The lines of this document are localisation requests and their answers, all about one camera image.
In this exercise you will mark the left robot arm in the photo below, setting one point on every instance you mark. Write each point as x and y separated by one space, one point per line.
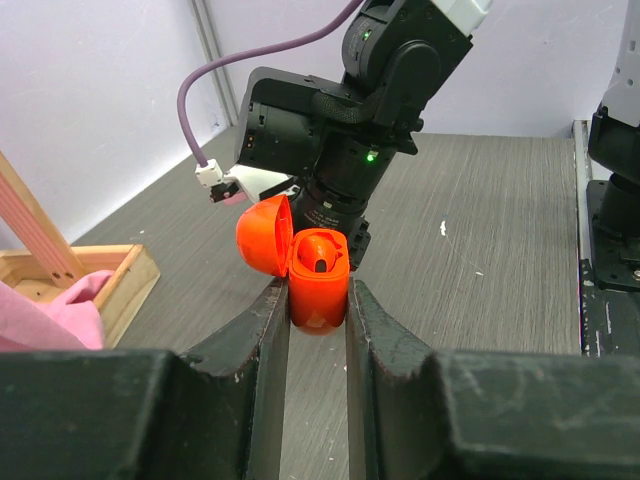
209 105

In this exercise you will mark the orange earbud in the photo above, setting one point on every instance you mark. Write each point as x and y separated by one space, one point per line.
319 252

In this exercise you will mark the pink shirt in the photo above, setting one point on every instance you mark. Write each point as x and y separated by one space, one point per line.
70 322

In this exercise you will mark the orange earbud charging case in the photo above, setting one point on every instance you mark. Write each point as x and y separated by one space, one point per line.
267 242

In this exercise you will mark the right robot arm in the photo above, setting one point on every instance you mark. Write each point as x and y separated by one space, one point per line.
426 39

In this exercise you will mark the wooden clothes rack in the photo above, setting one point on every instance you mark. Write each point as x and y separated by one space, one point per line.
48 265

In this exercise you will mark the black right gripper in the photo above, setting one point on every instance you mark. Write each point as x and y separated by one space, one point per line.
335 139

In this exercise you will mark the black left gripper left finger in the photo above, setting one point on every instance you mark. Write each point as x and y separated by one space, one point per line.
213 412

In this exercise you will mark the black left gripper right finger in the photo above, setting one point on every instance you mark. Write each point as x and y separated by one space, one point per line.
415 412

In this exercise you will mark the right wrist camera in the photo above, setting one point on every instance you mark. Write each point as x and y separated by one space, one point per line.
242 183

